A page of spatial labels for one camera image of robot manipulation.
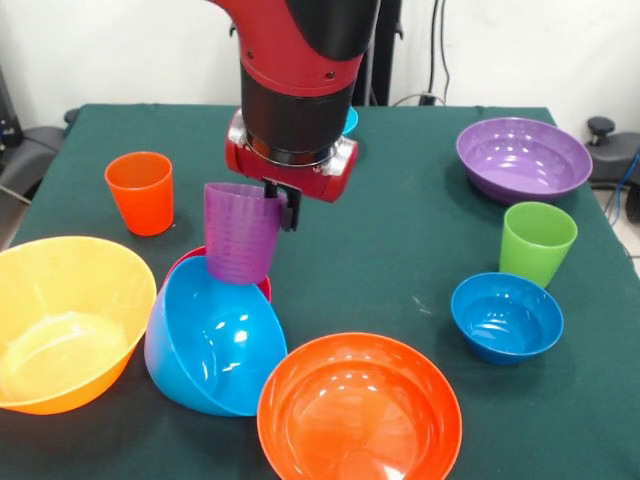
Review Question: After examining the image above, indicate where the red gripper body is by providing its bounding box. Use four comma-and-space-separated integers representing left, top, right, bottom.
223, 108, 359, 204

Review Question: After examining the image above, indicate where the purple cup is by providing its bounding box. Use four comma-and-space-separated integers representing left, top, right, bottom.
202, 182, 289, 286

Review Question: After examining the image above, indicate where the large sky blue bowl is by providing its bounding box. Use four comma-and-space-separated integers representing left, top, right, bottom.
143, 256, 289, 418

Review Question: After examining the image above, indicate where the dark green table cloth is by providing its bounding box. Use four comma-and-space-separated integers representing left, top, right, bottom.
0, 103, 640, 480

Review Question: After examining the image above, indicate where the pink bowl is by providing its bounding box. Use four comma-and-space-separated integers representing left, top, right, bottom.
163, 245, 274, 304

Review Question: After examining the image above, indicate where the orange cup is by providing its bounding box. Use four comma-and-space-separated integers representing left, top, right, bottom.
103, 151, 176, 237

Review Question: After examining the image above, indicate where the purple bowl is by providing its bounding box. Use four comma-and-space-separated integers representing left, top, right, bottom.
455, 117, 594, 204

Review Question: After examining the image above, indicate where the green cup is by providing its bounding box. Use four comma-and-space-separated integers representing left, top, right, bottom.
498, 201, 579, 290

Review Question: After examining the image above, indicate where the orange bowl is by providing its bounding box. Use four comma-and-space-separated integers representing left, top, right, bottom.
256, 332, 463, 480

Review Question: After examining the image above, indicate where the dark blue bowl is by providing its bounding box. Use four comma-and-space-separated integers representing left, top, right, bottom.
450, 272, 565, 366

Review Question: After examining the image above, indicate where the yellow bowl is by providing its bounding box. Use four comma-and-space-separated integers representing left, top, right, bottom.
0, 235, 158, 416

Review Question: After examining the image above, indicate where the black power cable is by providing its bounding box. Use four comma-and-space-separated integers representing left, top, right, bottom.
392, 0, 451, 107

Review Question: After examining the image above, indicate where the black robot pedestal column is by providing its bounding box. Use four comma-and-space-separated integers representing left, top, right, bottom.
228, 0, 404, 107

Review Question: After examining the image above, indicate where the black pedestal leg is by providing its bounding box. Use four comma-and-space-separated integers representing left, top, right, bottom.
0, 108, 81, 201
584, 116, 640, 224

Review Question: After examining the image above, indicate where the blue cable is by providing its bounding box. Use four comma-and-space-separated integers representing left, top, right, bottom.
604, 149, 640, 224

